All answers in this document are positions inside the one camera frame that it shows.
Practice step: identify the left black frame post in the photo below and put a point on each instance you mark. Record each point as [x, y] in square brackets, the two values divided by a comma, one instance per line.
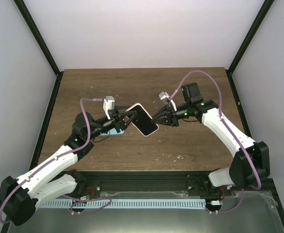
[20, 4]

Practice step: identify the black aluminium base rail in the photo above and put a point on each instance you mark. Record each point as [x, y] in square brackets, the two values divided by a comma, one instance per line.
[192, 182]

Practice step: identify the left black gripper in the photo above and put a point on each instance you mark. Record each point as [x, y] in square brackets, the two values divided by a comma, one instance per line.
[118, 119]

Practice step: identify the beige phone case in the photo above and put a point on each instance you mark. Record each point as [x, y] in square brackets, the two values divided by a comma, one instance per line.
[146, 114]

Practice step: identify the light blue cable duct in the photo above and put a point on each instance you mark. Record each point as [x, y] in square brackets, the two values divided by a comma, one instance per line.
[130, 204]

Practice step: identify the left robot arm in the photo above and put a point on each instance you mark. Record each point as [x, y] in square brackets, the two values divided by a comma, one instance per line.
[21, 197]

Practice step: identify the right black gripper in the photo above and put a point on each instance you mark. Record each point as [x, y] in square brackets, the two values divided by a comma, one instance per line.
[172, 119]

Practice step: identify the black frame post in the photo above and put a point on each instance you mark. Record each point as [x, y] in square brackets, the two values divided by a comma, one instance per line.
[260, 16]
[20, 4]

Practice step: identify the right black frame post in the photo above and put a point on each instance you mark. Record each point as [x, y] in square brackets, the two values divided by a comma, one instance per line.
[260, 16]

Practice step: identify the light blue phone case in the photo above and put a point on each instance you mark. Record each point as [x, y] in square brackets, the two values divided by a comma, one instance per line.
[113, 132]

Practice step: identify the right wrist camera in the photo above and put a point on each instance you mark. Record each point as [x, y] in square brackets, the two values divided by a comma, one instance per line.
[169, 103]

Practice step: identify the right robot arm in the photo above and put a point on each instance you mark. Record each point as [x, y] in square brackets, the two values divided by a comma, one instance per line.
[250, 164]

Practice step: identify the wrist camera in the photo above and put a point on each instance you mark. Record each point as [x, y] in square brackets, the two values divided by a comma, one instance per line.
[108, 104]
[169, 103]

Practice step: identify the phone with black screen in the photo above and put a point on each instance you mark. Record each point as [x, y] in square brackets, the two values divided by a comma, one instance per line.
[143, 121]

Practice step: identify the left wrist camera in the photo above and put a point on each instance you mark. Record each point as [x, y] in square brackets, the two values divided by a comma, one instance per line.
[108, 104]

